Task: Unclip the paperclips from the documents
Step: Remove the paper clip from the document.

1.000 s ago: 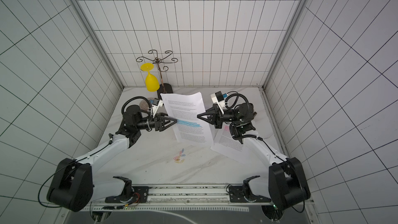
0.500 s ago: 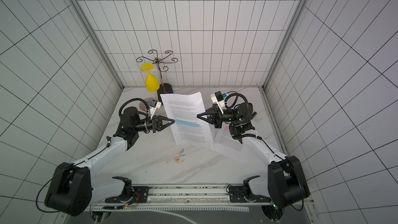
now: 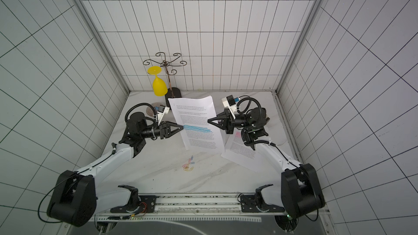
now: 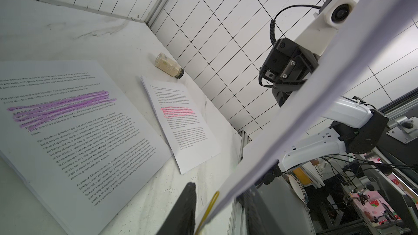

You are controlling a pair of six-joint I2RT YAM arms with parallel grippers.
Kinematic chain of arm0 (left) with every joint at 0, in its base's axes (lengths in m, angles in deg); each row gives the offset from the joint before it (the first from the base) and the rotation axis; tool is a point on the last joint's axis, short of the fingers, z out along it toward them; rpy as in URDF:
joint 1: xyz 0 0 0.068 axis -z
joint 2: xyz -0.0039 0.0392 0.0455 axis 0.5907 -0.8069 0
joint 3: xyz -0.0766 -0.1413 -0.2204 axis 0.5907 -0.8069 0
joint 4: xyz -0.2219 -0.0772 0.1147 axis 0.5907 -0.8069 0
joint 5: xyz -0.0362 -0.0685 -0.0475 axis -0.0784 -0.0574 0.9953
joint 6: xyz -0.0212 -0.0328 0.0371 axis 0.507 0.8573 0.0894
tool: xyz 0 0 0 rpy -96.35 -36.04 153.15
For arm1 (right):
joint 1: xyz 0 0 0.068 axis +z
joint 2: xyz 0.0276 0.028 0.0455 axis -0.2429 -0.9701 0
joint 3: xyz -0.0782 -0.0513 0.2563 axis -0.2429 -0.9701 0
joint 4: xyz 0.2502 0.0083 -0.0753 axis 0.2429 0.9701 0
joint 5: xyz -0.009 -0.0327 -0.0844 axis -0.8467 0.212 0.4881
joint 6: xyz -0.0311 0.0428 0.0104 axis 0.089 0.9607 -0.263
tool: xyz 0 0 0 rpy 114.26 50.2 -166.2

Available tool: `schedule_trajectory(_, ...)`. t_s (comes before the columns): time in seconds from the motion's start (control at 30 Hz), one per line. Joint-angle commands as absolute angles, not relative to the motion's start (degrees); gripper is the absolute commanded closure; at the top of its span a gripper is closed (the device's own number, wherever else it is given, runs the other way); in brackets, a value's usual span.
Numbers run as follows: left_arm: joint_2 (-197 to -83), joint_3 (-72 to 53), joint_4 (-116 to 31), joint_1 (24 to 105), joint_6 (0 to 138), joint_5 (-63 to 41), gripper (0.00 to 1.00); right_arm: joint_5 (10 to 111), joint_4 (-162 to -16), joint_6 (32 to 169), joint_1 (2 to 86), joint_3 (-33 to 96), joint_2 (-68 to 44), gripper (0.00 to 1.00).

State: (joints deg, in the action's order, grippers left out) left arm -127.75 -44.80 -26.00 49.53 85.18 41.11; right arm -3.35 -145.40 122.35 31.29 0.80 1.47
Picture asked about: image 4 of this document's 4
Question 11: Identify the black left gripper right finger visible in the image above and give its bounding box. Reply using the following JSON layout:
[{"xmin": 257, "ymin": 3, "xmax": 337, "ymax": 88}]
[{"xmin": 238, "ymin": 186, "xmax": 270, "ymax": 235}]

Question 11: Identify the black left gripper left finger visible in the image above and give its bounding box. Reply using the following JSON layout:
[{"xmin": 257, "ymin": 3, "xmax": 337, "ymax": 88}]
[{"xmin": 157, "ymin": 182, "xmax": 197, "ymax": 235}]

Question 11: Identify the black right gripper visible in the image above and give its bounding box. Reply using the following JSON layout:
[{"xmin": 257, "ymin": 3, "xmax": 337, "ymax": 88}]
[{"xmin": 259, "ymin": 38, "xmax": 319, "ymax": 106}]

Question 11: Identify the yellow paperclip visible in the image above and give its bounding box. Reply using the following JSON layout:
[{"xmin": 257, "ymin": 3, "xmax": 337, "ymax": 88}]
[{"xmin": 194, "ymin": 191, "xmax": 220, "ymax": 235}]

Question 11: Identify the pink highlighted paper document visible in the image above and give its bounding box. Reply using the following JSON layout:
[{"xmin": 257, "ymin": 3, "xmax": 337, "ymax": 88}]
[{"xmin": 141, "ymin": 76, "xmax": 221, "ymax": 174}]

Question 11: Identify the blue highlighted paper document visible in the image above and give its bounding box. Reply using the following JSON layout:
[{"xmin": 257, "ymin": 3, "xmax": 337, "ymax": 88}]
[{"xmin": 203, "ymin": 0, "xmax": 418, "ymax": 226}]

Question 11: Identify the purple highlighted paper document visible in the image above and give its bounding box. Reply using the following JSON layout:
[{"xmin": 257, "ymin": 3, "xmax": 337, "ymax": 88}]
[{"xmin": 1, "ymin": 60, "xmax": 172, "ymax": 235}]

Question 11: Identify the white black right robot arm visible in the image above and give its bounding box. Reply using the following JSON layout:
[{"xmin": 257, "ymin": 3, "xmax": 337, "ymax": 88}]
[{"xmin": 255, "ymin": 38, "xmax": 389, "ymax": 186}]

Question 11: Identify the small beige spice jar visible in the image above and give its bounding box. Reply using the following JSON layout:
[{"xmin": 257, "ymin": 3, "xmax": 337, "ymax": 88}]
[{"xmin": 154, "ymin": 53, "xmax": 185, "ymax": 79}]

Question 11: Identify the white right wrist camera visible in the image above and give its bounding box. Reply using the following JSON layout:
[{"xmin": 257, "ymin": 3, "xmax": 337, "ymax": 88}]
[{"xmin": 294, "ymin": 0, "xmax": 357, "ymax": 55}]

